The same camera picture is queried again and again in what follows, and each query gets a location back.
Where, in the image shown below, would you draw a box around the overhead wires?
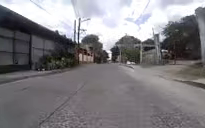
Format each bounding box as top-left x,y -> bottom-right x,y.
28,0 -> 151,34

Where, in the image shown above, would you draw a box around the grey gate with posts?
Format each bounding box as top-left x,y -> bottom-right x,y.
133,32 -> 163,65

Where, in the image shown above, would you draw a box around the dark trees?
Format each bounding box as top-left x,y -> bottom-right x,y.
161,14 -> 202,62

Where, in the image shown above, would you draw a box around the tall concrete pillar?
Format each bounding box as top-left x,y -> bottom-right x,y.
194,6 -> 205,66

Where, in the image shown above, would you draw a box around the white car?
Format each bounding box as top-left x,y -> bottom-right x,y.
125,60 -> 137,66

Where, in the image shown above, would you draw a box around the utility pole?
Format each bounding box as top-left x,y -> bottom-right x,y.
73,19 -> 77,44
76,17 -> 91,65

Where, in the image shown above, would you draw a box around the bare earth verge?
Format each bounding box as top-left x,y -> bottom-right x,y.
136,59 -> 205,92

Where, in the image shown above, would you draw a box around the green bushes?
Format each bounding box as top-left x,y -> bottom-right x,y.
37,46 -> 78,72

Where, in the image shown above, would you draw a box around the grey panelled wall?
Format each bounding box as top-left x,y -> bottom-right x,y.
0,1 -> 76,75

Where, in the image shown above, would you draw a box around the reddish low building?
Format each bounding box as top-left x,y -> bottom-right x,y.
74,47 -> 96,65

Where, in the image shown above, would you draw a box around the grey concrete road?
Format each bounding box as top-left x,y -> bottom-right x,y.
0,63 -> 205,128

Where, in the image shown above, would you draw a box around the grey pavement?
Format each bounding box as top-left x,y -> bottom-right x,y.
0,67 -> 73,87

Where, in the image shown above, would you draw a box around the row of trees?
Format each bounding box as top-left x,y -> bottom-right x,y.
80,33 -> 156,64

